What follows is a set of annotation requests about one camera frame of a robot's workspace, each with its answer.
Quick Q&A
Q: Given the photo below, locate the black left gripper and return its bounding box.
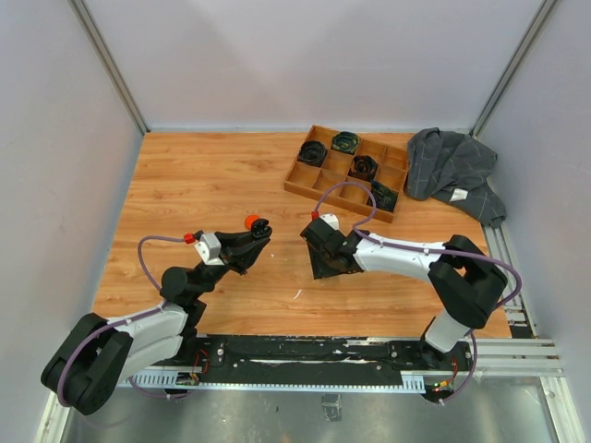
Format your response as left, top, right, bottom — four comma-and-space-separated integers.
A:
192, 229, 271, 299

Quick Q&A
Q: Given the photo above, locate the black earbud case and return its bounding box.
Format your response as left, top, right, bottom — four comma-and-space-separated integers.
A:
250, 218, 272, 240

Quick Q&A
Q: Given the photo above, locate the wooden compartment tray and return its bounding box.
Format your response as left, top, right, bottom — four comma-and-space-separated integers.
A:
283, 125, 411, 222

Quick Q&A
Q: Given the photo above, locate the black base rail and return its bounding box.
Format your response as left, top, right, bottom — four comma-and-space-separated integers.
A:
142, 332, 476, 389

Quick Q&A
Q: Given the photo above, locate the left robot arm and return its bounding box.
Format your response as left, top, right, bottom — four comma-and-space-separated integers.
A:
41, 219, 272, 415

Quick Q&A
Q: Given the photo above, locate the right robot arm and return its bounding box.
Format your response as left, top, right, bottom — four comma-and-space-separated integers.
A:
301, 215, 508, 369

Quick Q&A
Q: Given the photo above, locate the grey crumpled cloth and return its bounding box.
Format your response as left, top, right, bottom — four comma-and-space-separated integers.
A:
405, 127, 507, 228

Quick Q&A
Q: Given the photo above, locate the dark red rolled belt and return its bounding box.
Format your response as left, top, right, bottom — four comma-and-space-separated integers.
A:
348, 155, 379, 182

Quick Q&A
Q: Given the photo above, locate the dark green rolled belt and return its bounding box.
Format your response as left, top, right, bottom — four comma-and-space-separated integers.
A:
368, 180, 398, 212

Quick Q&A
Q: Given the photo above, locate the orange earbud case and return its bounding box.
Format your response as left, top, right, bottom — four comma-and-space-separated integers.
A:
245, 214, 259, 230

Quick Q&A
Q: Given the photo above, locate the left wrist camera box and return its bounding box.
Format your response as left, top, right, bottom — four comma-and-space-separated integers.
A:
194, 233, 224, 266

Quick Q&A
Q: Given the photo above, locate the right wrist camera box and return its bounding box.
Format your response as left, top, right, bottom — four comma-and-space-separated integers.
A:
320, 213, 340, 231

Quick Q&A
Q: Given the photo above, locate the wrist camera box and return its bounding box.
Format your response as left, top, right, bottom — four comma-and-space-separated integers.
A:
194, 233, 224, 266
320, 213, 340, 231

